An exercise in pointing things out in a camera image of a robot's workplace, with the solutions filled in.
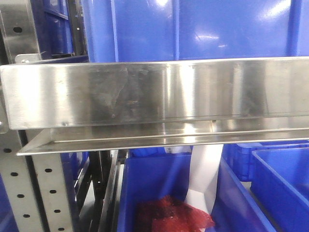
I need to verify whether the stainless steel shelf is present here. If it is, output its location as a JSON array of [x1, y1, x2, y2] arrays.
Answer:
[[0, 57, 309, 156]]

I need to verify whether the large blue tray on shelf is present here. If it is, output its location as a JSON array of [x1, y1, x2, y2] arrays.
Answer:
[[82, 0, 309, 62]]

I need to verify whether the blue bin with red mesh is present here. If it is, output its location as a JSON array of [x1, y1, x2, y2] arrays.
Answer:
[[117, 153, 275, 232]]

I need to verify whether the white paper sheet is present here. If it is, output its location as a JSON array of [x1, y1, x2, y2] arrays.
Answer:
[[185, 144, 223, 214]]

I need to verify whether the blue crate rear right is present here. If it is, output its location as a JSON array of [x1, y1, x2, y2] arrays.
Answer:
[[222, 140, 309, 182]]

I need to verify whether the blue crate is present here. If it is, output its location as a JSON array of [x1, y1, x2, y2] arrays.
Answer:
[[222, 140, 309, 182], [30, 0, 73, 59]]

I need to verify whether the red mesh netting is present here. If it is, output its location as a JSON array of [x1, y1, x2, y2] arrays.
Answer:
[[133, 195, 215, 232]]

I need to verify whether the blue bin right foreground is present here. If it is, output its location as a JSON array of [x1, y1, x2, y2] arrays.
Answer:
[[251, 148, 309, 232]]

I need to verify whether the blue crate upper left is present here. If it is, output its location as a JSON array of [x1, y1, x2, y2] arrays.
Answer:
[[30, 0, 73, 59]]

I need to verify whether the black slotted upright rail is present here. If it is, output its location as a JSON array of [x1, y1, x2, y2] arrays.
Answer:
[[66, 0, 87, 56]]

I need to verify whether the perforated steel shelf post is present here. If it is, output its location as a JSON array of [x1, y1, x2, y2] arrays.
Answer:
[[0, 0, 76, 232]]

